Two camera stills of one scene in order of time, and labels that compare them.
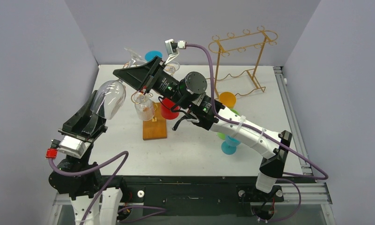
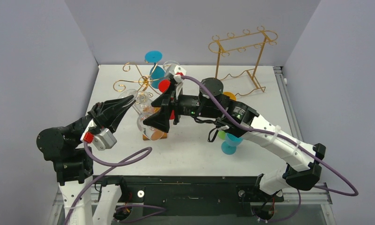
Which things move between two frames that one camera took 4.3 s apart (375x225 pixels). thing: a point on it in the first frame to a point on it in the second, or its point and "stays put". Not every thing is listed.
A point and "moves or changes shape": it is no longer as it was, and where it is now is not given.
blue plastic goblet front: [229, 146] stays put
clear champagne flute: [135, 56] moves or changes shape
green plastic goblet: [222, 136] stays put
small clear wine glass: [108, 99] to [150, 131]
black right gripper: [151, 76] to [173, 108]
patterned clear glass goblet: [144, 107] stays put
